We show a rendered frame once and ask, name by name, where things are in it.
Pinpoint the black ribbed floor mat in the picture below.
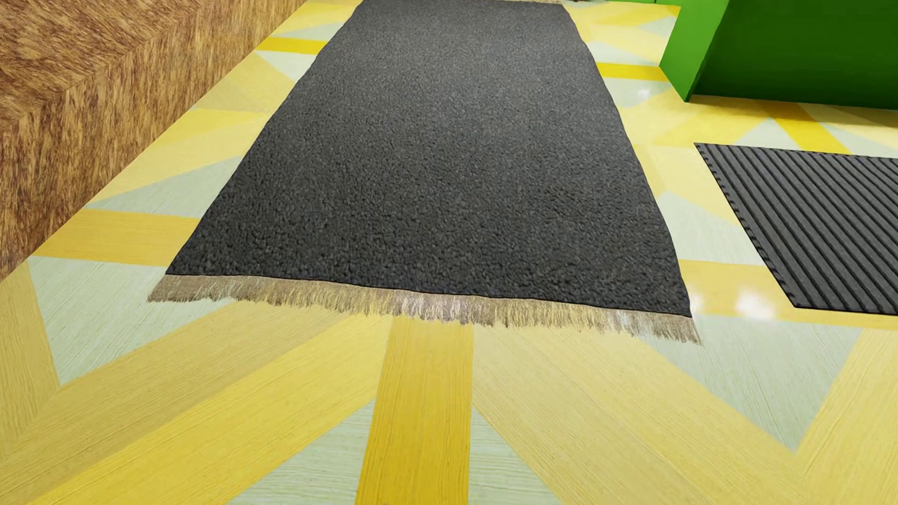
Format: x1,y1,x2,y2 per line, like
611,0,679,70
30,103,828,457
693,143,898,317

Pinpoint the dark grey fringed rug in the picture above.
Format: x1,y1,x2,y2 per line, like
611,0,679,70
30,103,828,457
147,0,702,345

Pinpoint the brown wood-grain cabinet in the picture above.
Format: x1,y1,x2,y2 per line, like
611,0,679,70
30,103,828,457
0,0,310,281

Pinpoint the green block furniture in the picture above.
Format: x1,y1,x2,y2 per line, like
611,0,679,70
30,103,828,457
617,0,898,112

